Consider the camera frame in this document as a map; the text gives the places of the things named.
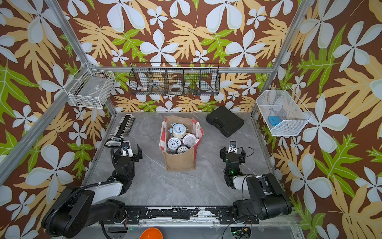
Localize red burlap canvas bag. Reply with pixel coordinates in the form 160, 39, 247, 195
159, 116, 204, 172

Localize light pink round clock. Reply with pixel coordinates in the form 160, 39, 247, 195
183, 134, 198, 148

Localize black round alarm clock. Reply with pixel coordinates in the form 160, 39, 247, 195
176, 144, 190, 154

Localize white round alarm clock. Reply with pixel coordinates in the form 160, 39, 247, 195
167, 137, 182, 153

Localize beige twin-bell alarm clock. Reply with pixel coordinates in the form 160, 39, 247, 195
169, 123, 187, 139

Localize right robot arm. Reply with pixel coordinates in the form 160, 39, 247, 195
220, 144, 292, 223

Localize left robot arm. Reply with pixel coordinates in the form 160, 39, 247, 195
41, 141, 143, 238

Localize black socket set holder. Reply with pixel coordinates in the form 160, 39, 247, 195
104, 114, 136, 148

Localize black plastic tool case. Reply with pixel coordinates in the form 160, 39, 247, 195
207, 107, 244, 137

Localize blue object in basket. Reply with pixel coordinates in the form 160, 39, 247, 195
268, 116, 282, 127

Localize orange bowl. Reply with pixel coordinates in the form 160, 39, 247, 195
140, 228, 164, 239

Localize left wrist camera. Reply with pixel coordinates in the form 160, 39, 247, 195
121, 140, 133, 158

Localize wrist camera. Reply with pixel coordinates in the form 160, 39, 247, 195
228, 140, 237, 153
121, 140, 133, 158

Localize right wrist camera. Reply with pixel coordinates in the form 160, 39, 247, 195
228, 140, 237, 153

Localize black mounting rail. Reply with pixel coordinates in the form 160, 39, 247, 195
119, 206, 260, 225

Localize white wire basket right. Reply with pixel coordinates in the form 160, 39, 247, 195
256, 90, 313, 137

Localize white wire basket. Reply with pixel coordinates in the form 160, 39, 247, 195
256, 90, 313, 137
64, 63, 115, 109

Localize white wire basket left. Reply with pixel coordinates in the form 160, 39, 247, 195
64, 63, 115, 109

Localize black wire basket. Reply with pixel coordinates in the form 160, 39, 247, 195
127, 62, 221, 96

